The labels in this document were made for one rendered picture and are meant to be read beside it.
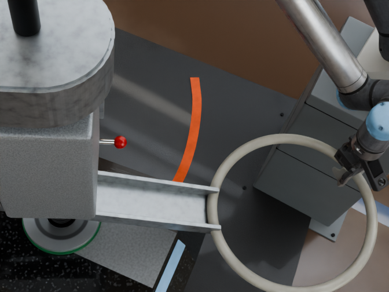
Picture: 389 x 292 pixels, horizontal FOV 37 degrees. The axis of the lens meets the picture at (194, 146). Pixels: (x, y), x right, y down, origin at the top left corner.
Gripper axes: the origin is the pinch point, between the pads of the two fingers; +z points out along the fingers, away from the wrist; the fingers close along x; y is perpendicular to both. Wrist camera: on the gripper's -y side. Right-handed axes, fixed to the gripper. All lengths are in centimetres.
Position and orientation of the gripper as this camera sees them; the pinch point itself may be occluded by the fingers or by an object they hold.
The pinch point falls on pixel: (348, 181)
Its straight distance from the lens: 182.1
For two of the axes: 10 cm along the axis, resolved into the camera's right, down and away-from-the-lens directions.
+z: -0.7, 4.5, 8.9
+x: -8.5, 4.4, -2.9
